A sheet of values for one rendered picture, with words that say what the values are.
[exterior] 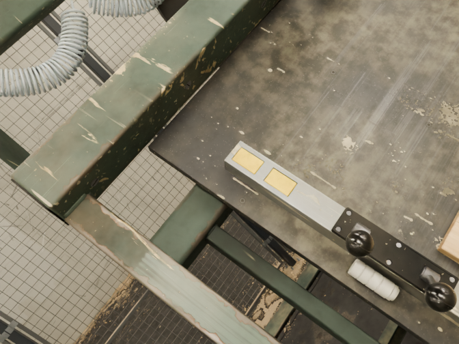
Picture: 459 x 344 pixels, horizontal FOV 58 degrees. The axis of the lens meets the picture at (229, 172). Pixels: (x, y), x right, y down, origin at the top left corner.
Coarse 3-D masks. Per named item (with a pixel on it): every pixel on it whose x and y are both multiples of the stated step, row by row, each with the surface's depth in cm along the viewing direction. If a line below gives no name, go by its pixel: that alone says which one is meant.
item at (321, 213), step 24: (240, 144) 75; (240, 168) 73; (264, 168) 73; (264, 192) 73; (312, 192) 71; (312, 216) 69; (336, 216) 69; (336, 240) 69; (408, 288) 66; (456, 288) 64; (456, 312) 62
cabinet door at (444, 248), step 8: (456, 216) 72; (456, 224) 70; (448, 232) 70; (456, 232) 69; (448, 240) 69; (456, 240) 69; (440, 248) 69; (448, 248) 68; (456, 248) 68; (448, 256) 69; (456, 256) 68
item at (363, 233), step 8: (360, 224) 66; (352, 232) 57; (360, 232) 56; (368, 232) 66; (352, 240) 56; (360, 240) 55; (368, 240) 55; (352, 248) 56; (360, 248) 55; (368, 248) 55; (360, 256) 56
